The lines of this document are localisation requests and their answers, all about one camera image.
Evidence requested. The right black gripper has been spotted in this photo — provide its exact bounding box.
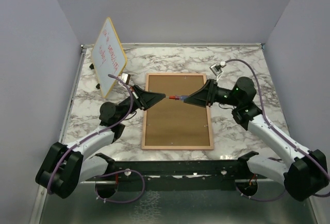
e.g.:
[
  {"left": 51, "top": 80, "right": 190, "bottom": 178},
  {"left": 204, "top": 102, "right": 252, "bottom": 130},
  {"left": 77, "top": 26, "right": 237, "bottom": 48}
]
[{"left": 185, "top": 78, "right": 241, "bottom": 107}]

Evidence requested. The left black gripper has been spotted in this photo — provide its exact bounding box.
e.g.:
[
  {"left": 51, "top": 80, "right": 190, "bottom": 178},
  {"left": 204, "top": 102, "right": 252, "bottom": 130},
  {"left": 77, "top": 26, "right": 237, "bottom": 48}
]
[{"left": 117, "top": 84, "right": 166, "bottom": 122}]

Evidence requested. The blue red screwdriver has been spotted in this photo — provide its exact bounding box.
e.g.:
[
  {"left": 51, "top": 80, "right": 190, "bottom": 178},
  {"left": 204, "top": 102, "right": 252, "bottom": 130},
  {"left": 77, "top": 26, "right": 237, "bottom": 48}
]
[{"left": 165, "top": 95, "right": 188, "bottom": 101}]

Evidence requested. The pink picture frame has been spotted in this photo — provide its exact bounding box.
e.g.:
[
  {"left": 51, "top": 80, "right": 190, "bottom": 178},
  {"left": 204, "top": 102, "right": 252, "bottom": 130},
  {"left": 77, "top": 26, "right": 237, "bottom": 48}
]
[{"left": 141, "top": 73, "right": 214, "bottom": 150}]

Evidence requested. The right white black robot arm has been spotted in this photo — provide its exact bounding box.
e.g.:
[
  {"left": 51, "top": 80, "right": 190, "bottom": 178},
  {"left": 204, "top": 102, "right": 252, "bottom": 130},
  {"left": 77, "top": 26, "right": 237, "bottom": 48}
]
[{"left": 184, "top": 77, "right": 329, "bottom": 201}]

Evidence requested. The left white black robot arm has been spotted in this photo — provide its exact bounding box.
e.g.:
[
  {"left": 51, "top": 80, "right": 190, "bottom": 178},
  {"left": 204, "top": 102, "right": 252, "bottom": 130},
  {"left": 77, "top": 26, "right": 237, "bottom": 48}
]
[{"left": 35, "top": 85, "right": 166, "bottom": 199}]

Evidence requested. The small yellow-framed whiteboard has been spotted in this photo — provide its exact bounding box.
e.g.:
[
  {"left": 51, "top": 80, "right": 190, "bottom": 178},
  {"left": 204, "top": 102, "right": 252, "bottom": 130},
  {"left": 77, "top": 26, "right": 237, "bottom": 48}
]
[{"left": 91, "top": 17, "right": 127, "bottom": 98}]

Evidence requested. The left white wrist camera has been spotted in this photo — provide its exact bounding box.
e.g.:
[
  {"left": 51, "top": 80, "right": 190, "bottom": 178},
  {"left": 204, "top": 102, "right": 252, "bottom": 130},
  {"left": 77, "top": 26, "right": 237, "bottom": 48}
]
[{"left": 120, "top": 73, "right": 131, "bottom": 84}]

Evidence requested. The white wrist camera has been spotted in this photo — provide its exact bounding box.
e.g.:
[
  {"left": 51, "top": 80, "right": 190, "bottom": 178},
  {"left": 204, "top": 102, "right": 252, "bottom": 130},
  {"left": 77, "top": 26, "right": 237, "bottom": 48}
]
[
  {"left": 209, "top": 61, "right": 226, "bottom": 81},
  {"left": 120, "top": 73, "right": 131, "bottom": 84}
]

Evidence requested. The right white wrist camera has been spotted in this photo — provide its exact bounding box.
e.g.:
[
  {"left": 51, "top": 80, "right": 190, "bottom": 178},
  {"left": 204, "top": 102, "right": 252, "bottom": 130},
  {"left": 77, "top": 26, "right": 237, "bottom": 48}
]
[{"left": 209, "top": 61, "right": 226, "bottom": 81}]

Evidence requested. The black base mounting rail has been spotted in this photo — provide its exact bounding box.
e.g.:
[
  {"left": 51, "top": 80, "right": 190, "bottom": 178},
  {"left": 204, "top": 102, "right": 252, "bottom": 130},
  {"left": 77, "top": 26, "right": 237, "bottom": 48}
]
[{"left": 87, "top": 160, "right": 253, "bottom": 192}]

